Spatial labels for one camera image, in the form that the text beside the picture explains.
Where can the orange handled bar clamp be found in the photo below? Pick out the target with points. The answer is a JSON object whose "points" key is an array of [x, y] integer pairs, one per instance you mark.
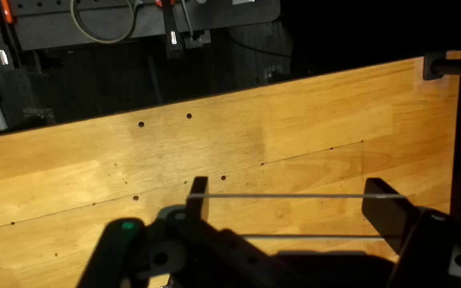
{"points": [[172, 34]]}

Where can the black table edge clamp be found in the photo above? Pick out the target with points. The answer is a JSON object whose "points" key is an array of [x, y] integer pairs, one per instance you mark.
{"points": [[436, 65]]}

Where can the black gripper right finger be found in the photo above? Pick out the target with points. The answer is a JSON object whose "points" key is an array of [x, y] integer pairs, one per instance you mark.
{"points": [[388, 212]]}

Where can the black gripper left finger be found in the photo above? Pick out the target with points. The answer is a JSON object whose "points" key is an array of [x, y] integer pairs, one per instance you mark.
{"points": [[194, 202]]}

